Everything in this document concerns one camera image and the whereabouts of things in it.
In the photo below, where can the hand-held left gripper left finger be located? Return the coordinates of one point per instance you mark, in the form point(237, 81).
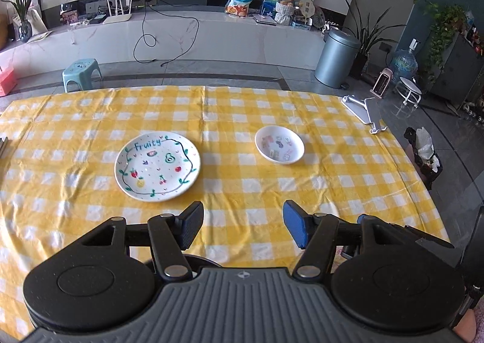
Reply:
point(191, 223)

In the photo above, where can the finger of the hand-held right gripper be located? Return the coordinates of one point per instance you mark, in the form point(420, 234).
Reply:
point(365, 218)
point(431, 239)

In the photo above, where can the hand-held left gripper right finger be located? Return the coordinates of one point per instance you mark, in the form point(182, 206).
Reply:
point(295, 223)

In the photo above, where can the white fruit-painted plate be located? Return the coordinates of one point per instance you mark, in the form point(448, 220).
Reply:
point(151, 165)

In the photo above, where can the small white patterned dish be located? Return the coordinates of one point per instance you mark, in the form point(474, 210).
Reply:
point(279, 144)

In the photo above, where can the person's right forearm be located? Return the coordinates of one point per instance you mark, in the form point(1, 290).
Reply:
point(466, 326)

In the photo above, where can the black trash bag with tissue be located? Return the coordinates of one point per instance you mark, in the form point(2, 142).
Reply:
point(425, 161)

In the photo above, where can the white phone stand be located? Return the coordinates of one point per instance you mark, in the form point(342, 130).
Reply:
point(365, 110)

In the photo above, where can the yellow checked tablecloth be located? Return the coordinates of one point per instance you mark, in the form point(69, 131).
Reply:
point(234, 108)

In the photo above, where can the pink and white heater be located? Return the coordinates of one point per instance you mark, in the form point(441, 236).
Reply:
point(382, 82)

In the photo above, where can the white round stool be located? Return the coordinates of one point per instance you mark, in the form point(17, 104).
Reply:
point(409, 87)

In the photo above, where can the blue water bottle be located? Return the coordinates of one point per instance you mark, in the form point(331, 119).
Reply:
point(404, 63)

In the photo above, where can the grey trash can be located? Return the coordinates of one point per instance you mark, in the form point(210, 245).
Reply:
point(336, 59)

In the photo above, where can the dark grey cabinet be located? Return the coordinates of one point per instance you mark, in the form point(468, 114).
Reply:
point(457, 70)

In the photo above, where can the potted long-leaf plant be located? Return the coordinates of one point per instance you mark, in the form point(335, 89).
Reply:
point(368, 36)

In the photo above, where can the white tv cabinet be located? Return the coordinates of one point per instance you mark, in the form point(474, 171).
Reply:
point(227, 40)

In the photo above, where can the green plastic stool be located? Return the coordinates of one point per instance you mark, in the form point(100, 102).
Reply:
point(81, 70)

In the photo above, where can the black notebook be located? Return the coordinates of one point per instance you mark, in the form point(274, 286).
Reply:
point(3, 146)

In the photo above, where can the grey laptop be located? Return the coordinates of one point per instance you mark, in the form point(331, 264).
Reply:
point(264, 20)

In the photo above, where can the green climbing plant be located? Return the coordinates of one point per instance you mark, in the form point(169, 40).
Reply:
point(442, 21)

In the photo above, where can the round paper fan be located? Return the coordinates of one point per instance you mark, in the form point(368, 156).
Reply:
point(306, 12)

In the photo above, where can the white router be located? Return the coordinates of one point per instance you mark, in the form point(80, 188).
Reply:
point(117, 18)

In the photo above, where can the blue snack bag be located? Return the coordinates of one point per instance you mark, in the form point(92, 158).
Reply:
point(240, 0)

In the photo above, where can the pink box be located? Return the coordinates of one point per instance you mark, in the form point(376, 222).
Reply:
point(7, 82)

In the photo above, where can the pink framed picture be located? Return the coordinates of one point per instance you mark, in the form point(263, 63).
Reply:
point(69, 16)

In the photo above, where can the white paper bag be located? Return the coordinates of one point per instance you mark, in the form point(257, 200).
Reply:
point(37, 21)

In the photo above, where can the orchid plant in glass vase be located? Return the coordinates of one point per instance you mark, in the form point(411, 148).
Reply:
point(23, 6)

